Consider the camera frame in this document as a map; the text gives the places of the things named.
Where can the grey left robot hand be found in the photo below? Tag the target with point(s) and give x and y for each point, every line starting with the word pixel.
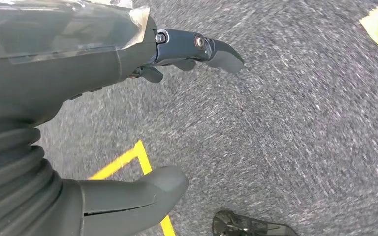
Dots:
pixel 62 65

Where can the black robot foot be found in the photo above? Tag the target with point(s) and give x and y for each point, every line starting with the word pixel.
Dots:
pixel 241 226

